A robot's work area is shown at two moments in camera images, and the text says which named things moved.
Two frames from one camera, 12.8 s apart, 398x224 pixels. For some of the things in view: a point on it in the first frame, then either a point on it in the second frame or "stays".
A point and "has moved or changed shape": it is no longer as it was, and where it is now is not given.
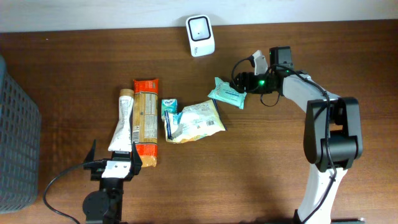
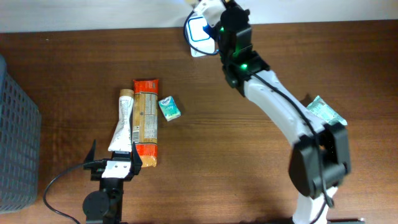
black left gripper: x=95 y=165 stays
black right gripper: x=236 y=84 → x=234 y=18
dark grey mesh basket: x=20 y=147 stays
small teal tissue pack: x=169 y=107 has moved or changed shape
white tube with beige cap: x=122 y=141 stays
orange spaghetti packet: x=145 y=120 stays
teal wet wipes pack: x=224 y=92 has moved or changed shape
